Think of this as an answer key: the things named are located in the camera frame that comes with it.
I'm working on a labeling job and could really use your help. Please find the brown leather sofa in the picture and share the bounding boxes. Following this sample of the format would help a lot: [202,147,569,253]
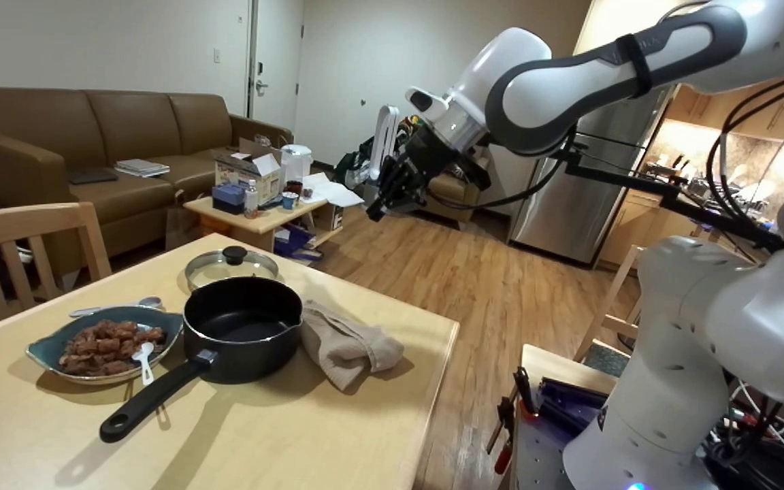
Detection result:
[0,86,293,276]

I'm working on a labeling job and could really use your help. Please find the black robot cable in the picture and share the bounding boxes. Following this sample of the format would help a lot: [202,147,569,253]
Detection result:
[478,126,589,212]

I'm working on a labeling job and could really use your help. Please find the white cylindrical appliance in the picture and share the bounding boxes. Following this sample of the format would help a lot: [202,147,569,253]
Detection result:
[277,143,316,189]

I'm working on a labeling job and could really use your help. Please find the blue bag under table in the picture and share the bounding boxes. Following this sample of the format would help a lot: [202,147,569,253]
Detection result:
[271,223,324,265]

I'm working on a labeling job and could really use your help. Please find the white plastic spoon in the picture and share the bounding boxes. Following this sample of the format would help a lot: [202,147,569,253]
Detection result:
[130,339,173,431]

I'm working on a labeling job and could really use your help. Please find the white paper sheets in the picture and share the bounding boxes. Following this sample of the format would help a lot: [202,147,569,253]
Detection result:
[301,171,367,212]

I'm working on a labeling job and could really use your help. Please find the black saucepan with handle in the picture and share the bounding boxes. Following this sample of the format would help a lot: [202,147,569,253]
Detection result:
[97,276,304,444]

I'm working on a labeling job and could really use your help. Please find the light wooden stool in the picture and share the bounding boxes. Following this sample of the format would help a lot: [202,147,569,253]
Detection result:
[574,246,665,363]

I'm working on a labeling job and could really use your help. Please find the wooden dining chair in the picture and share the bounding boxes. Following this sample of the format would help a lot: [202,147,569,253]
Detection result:
[0,200,114,339]

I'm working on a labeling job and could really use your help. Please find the white door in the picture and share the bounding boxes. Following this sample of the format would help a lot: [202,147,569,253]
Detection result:
[248,0,307,136]

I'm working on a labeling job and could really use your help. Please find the blue ceramic plate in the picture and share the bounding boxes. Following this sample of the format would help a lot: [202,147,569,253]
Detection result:
[24,302,187,388]

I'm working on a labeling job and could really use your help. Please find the brown armchair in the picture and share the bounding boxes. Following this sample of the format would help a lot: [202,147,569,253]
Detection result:
[413,170,481,227]

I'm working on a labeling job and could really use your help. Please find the white standing fan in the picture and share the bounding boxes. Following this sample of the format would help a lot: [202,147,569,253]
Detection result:
[359,105,406,218]

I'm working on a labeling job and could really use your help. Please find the white cloth towel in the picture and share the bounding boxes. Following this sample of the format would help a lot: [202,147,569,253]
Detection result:
[299,280,409,396]

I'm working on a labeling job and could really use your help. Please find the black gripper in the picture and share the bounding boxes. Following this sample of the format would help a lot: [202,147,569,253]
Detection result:
[364,121,496,227]

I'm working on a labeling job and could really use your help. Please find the stainless steel refrigerator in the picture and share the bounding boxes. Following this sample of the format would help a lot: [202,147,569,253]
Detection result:
[510,86,678,273]

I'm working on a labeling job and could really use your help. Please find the red handled clamp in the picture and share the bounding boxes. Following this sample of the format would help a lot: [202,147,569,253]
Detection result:
[485,366,538,476]

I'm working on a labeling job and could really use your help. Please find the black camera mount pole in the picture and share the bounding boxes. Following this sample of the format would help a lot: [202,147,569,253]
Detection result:
[553,147,784,261]

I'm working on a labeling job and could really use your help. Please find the white book stack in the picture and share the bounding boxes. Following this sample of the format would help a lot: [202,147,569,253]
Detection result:
[114,158,173,184]

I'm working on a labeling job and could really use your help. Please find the dark blue small box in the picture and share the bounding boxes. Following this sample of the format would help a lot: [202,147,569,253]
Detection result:
[209,184,251,218]

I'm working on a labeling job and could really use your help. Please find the light wooden coffee table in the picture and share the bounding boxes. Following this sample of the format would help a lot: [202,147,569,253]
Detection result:
[183,190,341,258]

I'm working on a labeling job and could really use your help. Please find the open cardboard box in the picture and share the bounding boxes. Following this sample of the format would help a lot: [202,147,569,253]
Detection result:
[212,147,289,216]

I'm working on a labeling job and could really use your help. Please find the brown food pieces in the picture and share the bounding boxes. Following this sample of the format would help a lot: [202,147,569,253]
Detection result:
[58,320,169,380]

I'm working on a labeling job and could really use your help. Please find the dark flat tablet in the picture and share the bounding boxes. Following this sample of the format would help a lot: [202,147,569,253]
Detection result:
[67,166,120,189]

